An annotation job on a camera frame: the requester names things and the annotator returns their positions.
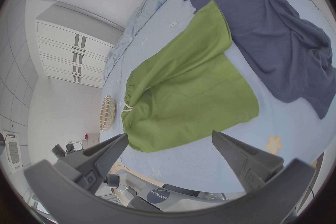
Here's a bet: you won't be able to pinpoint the bed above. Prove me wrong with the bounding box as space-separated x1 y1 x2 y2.
101 0 336 192

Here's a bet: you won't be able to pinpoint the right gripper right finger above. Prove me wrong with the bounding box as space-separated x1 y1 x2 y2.
212 130 285 193

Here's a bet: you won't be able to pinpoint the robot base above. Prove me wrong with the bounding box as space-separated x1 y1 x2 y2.
94 163 226 213

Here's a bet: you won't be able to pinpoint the white ceiling air vent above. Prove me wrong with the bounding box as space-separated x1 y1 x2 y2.
3 133 24 172

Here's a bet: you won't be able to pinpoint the dark blue garment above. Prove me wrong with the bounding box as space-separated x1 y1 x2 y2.
183 0 336 120

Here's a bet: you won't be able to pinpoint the round woven basket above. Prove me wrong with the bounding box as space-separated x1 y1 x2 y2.
99 95 116 132

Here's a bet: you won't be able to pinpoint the green shorts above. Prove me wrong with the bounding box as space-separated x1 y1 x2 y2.
121 0 260 152

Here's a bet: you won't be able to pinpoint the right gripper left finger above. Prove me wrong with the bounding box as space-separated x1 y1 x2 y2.
54 133 129 192

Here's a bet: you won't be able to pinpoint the white wardrobe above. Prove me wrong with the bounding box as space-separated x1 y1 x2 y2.
35 5 116 88

